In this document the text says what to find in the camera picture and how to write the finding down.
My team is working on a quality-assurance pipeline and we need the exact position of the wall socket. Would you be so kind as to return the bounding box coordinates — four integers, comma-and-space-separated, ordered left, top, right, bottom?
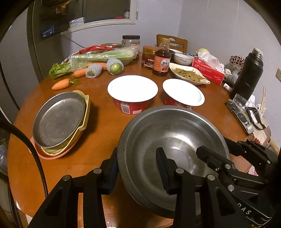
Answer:
275, 68, 281, 82

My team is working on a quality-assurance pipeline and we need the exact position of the black cable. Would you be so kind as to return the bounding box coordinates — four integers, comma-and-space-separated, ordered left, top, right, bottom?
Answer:
0, 119, 49, 198

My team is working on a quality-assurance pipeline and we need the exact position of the grey refrigerator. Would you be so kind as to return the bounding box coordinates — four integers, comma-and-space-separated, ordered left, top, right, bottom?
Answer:
1, 3, 42, 122

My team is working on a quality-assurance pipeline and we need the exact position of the white ceramic bowl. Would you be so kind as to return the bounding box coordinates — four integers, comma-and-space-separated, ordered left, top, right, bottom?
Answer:
174, 53, 194, 66

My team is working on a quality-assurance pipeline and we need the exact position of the carrot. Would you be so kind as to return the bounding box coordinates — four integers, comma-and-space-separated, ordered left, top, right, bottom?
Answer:
87, 62, 107, 71
51, 78, 80, 90
71, 68, 87, 78

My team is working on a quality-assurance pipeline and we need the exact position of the middle carrot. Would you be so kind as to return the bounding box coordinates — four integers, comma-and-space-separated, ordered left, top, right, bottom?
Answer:
71, 68, 87, 78

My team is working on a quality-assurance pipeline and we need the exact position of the pink plastic plate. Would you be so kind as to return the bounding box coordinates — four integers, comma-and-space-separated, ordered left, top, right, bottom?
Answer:
30, 132, 83, 160

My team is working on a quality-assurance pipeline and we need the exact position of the wrapped celery bunch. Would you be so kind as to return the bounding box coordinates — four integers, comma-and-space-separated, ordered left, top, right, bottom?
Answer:
49, 45, 140, 79

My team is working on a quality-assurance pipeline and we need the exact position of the foam-wrapped fruit left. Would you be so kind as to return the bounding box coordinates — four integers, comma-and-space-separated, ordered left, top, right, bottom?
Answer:
86, 64, 102, 78

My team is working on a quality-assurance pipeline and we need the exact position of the wooden chair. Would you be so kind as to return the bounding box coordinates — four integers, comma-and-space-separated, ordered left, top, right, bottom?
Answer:
156, 34, 188, 53

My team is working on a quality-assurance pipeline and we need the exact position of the red snack bag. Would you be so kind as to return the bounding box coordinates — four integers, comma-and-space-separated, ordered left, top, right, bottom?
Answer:
78, 45, 115, 54

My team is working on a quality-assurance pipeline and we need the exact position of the yellow shell-shaped plate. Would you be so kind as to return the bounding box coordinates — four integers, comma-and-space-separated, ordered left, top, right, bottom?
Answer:
35, 90, 90, 156

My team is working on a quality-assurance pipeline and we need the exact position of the red tissue box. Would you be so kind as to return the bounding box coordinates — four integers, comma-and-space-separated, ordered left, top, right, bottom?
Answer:
192, 52, 225, 85

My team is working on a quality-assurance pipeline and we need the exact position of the clear jar black lid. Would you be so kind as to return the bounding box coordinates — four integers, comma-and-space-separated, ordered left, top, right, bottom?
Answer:
122, 35, 140, 48

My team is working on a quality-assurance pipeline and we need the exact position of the white dish with food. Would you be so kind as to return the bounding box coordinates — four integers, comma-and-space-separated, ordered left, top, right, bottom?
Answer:
169, 63, 211, 85

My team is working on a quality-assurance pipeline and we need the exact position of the black device on table edge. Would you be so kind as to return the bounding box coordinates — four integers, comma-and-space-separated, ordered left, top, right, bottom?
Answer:
225, 94, 266, 135

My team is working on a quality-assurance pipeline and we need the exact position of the large steel bowl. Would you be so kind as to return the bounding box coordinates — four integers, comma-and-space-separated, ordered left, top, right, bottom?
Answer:
117, 105, 230, 219

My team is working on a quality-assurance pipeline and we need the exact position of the chili sauce jar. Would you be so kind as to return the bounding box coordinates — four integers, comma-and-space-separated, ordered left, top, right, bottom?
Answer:
141, 46, 159, 69

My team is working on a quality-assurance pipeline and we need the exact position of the steel plate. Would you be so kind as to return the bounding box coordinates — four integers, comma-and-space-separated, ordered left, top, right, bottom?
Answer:
32, 92, 86, 149

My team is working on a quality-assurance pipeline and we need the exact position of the dark sauce bottle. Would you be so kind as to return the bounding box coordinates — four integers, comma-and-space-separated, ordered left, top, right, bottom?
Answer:
152, 38, 171, 76

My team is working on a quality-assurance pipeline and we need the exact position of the front carrot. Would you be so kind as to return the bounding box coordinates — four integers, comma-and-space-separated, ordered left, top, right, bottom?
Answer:
51, 78, 80, 90

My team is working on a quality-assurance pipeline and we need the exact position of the red noodle cup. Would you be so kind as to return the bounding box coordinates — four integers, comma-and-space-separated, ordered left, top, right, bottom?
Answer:
107, 75, 158, 115
162, 78, 205, 110

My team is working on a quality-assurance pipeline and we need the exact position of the foam-wrapped green fruit right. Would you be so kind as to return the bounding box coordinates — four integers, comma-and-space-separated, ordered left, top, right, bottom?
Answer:
106, 58, 124, 76

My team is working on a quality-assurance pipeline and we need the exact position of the small white bottle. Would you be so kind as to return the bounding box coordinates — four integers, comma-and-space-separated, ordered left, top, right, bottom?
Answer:
223, 83, 232, 93

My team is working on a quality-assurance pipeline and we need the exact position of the black thermos flask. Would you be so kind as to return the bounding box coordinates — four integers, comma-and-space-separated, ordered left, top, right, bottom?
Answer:
229, 48, 263, 100

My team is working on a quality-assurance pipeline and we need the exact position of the back carrot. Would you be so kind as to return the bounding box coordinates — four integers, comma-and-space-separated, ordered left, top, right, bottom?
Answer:
87, 62, 107, 71

